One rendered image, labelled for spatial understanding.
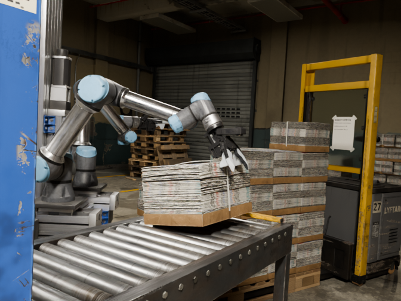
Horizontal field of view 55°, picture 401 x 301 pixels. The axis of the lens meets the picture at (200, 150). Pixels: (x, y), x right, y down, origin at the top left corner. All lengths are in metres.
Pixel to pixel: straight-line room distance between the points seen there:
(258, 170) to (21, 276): 2.28
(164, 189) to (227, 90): 8.81
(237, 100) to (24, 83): 9.65
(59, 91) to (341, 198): 2.52
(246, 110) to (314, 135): 6.91
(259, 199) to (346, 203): 1.10
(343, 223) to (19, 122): 3.36
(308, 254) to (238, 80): 7.38
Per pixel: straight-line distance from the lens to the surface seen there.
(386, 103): 8.93
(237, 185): 1.60
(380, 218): 3.64
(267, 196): 2.75
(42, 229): 1.95
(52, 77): 2.19
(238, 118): 9.98
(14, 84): 0.44
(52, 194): 1.90
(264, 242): 1.49
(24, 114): 0.44
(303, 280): 3.23
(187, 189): 1.41
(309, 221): 3.12
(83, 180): 2.37
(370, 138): 3.29
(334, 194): 3.67
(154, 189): 1.52
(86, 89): 1.66
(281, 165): 2.81
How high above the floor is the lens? 1.18
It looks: 3 degrees down
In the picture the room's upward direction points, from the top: 3 degrees clockwise
